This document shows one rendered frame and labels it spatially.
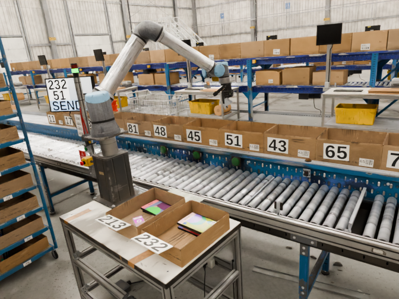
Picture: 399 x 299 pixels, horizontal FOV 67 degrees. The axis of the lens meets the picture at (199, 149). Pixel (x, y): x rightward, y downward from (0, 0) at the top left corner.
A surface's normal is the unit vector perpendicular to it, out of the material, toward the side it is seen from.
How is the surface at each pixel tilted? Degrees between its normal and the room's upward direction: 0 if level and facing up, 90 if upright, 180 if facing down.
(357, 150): 90
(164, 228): 88
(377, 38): 89
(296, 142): 90
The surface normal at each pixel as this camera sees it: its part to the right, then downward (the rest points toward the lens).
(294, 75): -0.63, 0.27
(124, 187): 0.76, 0.15
